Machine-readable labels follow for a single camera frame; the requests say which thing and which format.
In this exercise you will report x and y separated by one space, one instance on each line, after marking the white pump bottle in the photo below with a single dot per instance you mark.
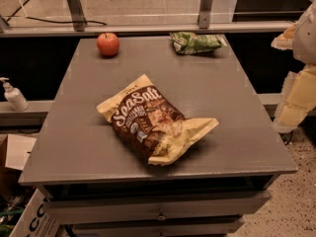
14 96

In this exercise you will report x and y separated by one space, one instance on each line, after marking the white cardboard box with letters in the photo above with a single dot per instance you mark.
35 221

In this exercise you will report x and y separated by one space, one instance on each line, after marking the red apple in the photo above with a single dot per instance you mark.
108 44

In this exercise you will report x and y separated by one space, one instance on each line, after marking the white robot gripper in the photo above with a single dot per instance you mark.
306 37

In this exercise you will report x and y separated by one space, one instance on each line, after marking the brown sea salt chip bag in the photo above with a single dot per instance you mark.
144 119

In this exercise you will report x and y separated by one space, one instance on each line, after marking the open brown cardboard box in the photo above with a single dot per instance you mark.
14 152

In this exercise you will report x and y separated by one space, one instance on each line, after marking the right metal railing post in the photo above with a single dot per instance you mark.
203 18

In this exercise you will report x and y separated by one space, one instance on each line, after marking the grey cabinet lower drawer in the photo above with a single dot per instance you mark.
181 227

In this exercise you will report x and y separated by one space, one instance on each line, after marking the green jalapeno chip bag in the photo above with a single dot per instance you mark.
191 43

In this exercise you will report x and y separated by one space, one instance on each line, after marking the grey cabinet drawer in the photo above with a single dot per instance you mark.
156 208
181 227

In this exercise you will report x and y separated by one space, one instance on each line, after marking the metal railing post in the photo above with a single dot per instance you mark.
203 18
77 15

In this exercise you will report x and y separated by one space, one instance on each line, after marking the grey cabinet upper drawer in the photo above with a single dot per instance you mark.
156 208

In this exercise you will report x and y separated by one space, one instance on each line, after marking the left metal railing post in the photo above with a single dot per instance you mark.
77 15

